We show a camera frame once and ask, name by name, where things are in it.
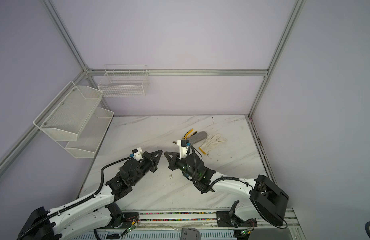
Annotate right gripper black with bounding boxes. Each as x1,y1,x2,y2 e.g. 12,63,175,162
163,151,198,180

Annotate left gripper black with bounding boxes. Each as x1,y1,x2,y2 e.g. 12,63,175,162
130,149,162,186

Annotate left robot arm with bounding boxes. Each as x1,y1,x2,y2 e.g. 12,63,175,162
18,149,163,240

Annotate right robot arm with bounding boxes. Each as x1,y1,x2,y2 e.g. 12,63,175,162
164,152,289,229

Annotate yellow black pliers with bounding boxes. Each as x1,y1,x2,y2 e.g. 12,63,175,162
182,129,198,140

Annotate lower white mesh shelf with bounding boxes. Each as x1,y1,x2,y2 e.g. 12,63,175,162
65,108,114,159

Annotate white mesh shelf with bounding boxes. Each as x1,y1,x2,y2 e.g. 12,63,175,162
33,81,103,142
65,108,114,159

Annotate grey device at front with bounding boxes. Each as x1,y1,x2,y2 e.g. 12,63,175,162
180,228,202,240

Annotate upper white mesh shelf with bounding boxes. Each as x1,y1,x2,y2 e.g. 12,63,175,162
33,81,103,142

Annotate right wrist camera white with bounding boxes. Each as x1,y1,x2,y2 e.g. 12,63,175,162
177,139,191,160

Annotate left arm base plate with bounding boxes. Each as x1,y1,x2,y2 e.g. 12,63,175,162
109,212,139,229

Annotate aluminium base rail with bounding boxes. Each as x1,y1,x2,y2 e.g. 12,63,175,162
68,209,305,240

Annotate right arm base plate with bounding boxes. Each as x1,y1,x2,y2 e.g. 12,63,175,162
216,201,258,228

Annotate white wire basket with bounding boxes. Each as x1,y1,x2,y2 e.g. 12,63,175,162
97,65,149,97

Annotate aluminium frame profile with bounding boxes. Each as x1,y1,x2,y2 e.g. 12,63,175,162
0,1,306,181

